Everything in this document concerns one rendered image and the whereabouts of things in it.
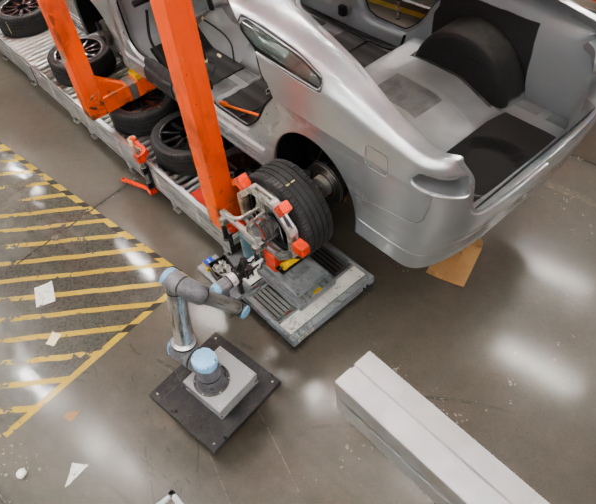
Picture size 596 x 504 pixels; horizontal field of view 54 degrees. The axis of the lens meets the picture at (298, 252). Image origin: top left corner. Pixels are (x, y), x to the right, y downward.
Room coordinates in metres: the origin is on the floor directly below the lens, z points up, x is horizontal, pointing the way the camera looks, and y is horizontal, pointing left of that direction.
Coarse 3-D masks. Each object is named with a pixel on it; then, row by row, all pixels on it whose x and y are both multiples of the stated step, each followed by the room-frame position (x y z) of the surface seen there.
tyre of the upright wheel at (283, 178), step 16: (272, 160) 2.99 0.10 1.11; (256, 176) 2.81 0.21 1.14; (272, 176) 2.77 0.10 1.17; (288, 176) 2.75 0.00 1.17; (304, 176) 2.74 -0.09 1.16; (272, 192) 2.69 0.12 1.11; (288, 192) 2.63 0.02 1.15; (304, 192) 2.64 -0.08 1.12; (320, 192) 2.66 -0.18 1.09; (304, 208) 2.55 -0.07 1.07; (320, 208) 2.58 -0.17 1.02; (304, 224) 2.48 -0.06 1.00; (320, 224) 2.53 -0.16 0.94; (272, 240) 2.76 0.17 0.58; (304, 240) 2.47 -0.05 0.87; (320, 240) 2.51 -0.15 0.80; (304, 256) 2.49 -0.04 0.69
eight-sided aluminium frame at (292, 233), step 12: (240, 192) 2.83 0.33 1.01; (252, 192) 2.72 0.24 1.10; (264, 192) 2.68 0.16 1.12; (240, 204) 2.86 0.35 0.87; (276, 204) 2.58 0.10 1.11; (252, 216) 2.86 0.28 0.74; (276, 216) 2.54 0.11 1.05; (288, 216) 2.54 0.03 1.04; (288, 228) 2.48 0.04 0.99; (288, 240) 2.46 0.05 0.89; (276, 252) 2.61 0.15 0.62; (288, 252) 2.55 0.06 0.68
